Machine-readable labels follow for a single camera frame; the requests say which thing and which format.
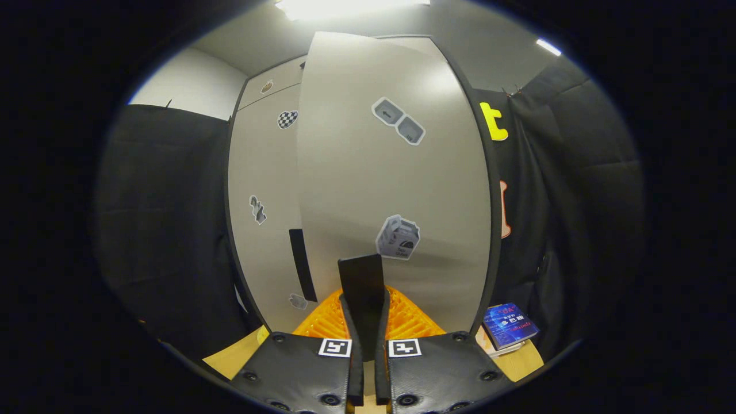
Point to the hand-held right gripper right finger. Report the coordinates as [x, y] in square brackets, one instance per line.
[381, 368]

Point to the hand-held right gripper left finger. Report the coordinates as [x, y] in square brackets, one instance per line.
[356, 368]

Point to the cabinet door with keys sticker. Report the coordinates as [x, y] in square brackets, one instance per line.
[374, 184]

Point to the white double-door shoe cabinet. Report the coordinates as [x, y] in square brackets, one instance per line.
[489, 190]

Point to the blue book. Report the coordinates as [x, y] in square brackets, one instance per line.
[509, 325]

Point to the black backdrop cloth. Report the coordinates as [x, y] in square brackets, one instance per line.
[161, 230]

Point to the black cloth clip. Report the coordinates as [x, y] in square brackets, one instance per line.
[512, 91]

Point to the large ceiling light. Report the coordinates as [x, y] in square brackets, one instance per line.
[345, 7]

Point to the small ceiling light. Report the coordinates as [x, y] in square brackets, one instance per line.
[549, 47]

